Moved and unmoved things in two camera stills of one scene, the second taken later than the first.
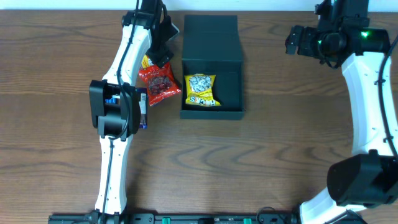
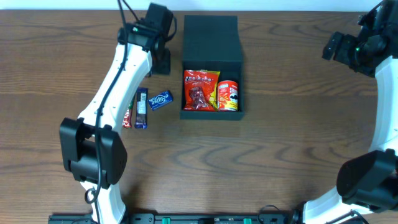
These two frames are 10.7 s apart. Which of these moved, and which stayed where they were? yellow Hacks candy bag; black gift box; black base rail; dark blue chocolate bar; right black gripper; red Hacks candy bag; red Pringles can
Moved: right black gripper; red Hacks candy bag; red Pringles can; yellow Hacks candy bag
Stayed: dark blue chocolate bar; black base rail; black gift box
